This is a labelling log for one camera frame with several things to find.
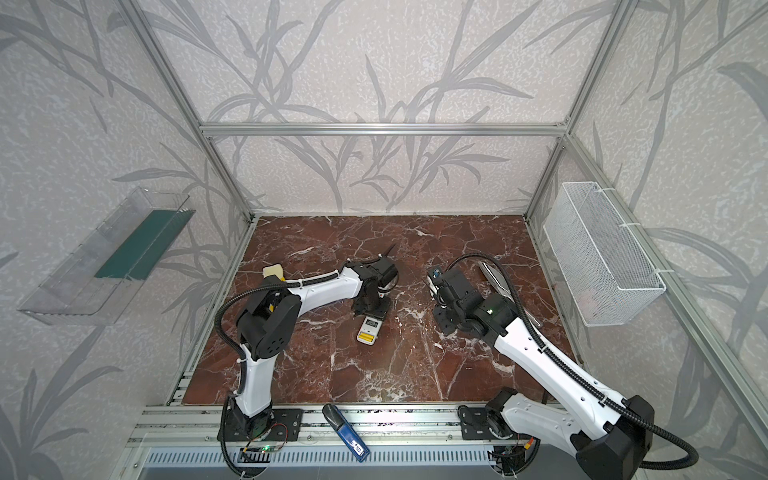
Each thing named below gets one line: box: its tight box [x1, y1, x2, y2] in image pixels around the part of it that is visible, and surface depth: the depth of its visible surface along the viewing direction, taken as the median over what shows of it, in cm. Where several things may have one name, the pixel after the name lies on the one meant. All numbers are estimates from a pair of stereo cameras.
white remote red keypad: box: [356, 316, 383, 346], surface depth 90 cm
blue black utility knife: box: [322, 403, 371, 463], surface depth 70 cm
